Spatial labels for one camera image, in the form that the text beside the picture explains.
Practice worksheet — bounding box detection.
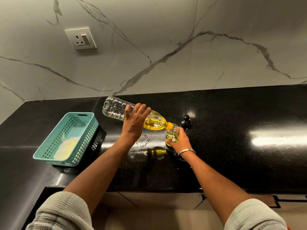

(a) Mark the silver bracelet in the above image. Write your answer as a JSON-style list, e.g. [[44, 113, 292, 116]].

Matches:
[[177, 149, 197, 162]]

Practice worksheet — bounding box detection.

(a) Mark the grey waffle sleeve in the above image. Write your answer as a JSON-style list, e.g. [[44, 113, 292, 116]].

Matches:
[[25, 191, 95, 230], [224, 198, 288, 230]]

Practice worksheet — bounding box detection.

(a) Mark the black plastic basket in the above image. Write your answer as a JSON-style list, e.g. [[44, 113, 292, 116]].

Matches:
[[51, 125, 107, 168]]

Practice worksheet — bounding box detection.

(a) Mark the white wall socket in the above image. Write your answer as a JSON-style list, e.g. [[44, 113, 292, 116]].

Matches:
[[65, 27, 97, 50]]

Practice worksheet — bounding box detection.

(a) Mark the small glass oil bottle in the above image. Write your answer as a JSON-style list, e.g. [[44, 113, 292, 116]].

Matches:
[[165, 123, 180, 147]]

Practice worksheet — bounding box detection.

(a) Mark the white cloth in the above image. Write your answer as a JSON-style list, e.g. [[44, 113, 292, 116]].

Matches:
[[53, 133, 81, 161]]

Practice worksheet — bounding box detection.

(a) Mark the person's right hand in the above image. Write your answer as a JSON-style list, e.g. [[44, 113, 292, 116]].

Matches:
[[165, 126, 194, 155]]

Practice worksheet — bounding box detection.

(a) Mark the teal plastic basket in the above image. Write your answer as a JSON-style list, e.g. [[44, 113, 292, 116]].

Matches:
[[33, 112, 99, 167]]

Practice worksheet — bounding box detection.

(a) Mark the person's left forearm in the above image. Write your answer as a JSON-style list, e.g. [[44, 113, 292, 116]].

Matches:
[[63, 136, 138, 215]]

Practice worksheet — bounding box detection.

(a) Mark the grey waffle right sleeve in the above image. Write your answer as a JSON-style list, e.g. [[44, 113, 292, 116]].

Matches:
[[224, 198, 288, 230]]

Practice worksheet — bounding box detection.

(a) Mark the clear plastic oil bottle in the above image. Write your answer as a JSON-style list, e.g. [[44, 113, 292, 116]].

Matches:
[[102, 96, 173, 131]]

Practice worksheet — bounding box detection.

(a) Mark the grey waffle left sleeve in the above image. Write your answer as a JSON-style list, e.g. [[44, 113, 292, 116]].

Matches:
[[25, 191, 95, 230]]

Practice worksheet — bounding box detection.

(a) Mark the person's right forearm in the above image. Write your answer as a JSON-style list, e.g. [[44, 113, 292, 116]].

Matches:
[[180, 151, 253, 225]]

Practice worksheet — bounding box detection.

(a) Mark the beige cabinet front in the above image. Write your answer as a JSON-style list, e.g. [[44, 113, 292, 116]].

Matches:
[[102, 192, 205, 210]]

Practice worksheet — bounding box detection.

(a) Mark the black pump dispenser cap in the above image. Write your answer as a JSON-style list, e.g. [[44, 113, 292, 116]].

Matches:
[[181, 115, 192, 130]]

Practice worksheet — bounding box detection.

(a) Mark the person's left hand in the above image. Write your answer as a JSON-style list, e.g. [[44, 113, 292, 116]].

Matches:
[[120, 103, 151, 144]]

